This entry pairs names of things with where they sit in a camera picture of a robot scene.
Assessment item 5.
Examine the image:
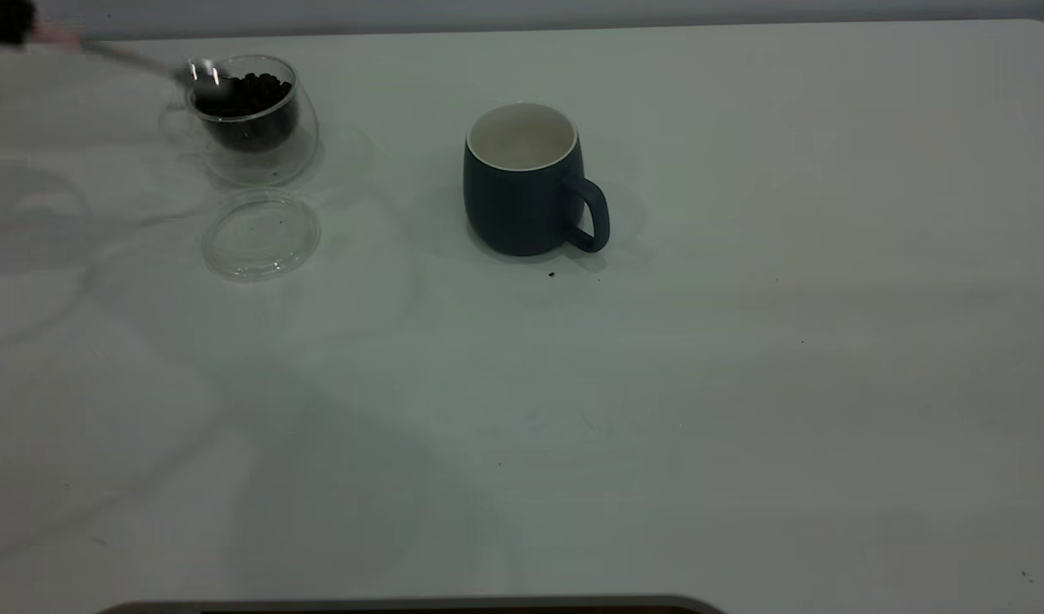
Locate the dark coffee beans pile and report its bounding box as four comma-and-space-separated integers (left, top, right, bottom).
193, 73, 301, 154

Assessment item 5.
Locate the clear double-wall glass cup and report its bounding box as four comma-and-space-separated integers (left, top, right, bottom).
159, 55, 321, 188

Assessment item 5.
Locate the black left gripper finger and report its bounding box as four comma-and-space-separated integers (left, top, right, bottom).
0, 0, 37, 48

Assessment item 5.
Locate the clear round glass lid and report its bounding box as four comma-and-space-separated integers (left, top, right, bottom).
200, 189, 322, 283

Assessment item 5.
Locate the pink-handled metal spoon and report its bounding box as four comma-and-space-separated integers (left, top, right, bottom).
32, 24, 224, 90

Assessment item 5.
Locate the dark grey ceramic mug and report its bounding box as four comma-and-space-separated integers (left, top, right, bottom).
463, 102, 612, 258

